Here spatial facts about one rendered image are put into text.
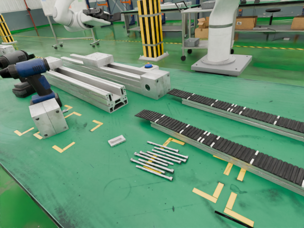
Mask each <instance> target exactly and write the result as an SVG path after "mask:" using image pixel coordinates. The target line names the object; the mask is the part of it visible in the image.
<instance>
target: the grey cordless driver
mask: <svg viewBox="0 0 304 228"><path fill-rule="evenodd" d="M28 60H29V55H28V54H27V53H26V52H25V51H24V50H19V51H15V52H11V53H8V54H5V55H2V56H0V68H1V69H5V68H7V67H8V65H11V64H15V65H16V63H18V62H24V61H28ZM26 78H27V77H25V78H23V77H21V78H19V80H20V82H18V83H16V84H14V86H15V88H13V89H12V92H13V93H14V94H15V96H16V97H21V98H25V97H27V96H29V95H31V94H33V93H35V92H36V91H35V89H34V88H33V86H32V85H29V83H28V82H27V81H26Z"/></svg>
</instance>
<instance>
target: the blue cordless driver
mask: <svg viewBox="0 0 304 228"><path fill-rule="evenodd" d="M46 71H50V67H49V64H48V62H47V60H46V58H43V59H41V58H37V59H33V60H28V61H24V62H18V63H16V65H15V64H11V65H8V67H7V68H5V69H3V70H1V71H0V76H1V77H2V78H14V79H19V78H21V77H23V78H25V77H27V78H26V81H27V82H28V83H29V85H32V86H33V88H34V89H35V91H36V92H37V95H33V96H32V99H31V100H30V106H31V105H34V104H37V103H41V102H44V101H46V100H50V99H53V98H55V100H56V102H57V103H58V105H59V106H60V107H62V104H61V101H60V98H59V96H58V93H54V91H53V90H51V88H50V87H51V86H50V84H49V82H48V81H47V79H46V77H45V76H44V75H41V74H42V73H45V72H46Z"/></svg>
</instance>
